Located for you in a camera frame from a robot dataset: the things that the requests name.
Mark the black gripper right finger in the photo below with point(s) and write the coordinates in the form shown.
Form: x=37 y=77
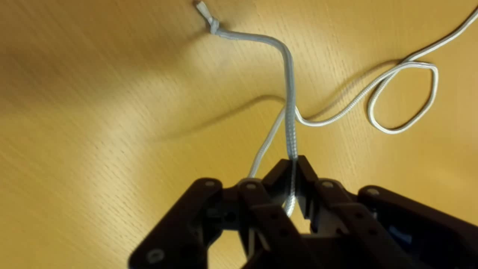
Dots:
x=383 y=228

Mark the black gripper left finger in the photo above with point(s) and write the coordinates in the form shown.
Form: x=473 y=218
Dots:
x=252 y=207

